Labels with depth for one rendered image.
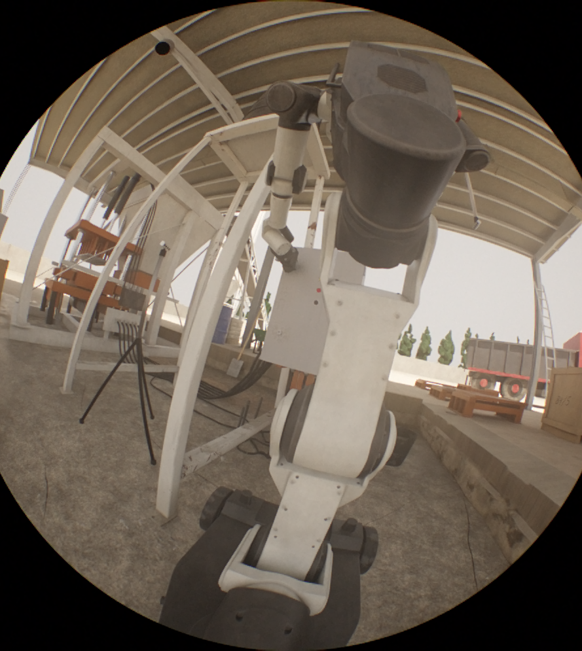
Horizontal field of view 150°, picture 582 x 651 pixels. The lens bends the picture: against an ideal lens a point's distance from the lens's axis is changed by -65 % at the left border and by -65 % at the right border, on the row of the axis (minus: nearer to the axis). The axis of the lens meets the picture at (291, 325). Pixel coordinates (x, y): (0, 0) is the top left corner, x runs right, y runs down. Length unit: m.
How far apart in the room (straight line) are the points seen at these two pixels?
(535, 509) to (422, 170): 1.33
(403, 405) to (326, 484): 3.01
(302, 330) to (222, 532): 0.87
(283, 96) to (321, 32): 3.93
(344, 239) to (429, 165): 0.19
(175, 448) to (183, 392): 0.20
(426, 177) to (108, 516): 1.11
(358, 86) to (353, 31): 4.04
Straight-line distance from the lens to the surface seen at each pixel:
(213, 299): 0.77
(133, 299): 3.26
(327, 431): 0.32
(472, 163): 0.67
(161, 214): 3.90
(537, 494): 1.35
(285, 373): 1.71
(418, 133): 0.21
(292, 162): 0.68
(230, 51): 5.00
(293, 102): 0.60
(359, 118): 0.22
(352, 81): 0.43
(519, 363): 9.08
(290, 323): 1.05
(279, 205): 0.76
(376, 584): 0.99
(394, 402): 3.35
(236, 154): 2.57
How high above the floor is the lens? 0.76
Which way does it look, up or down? 5 degrees up
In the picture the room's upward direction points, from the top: 14 degrees clockwise
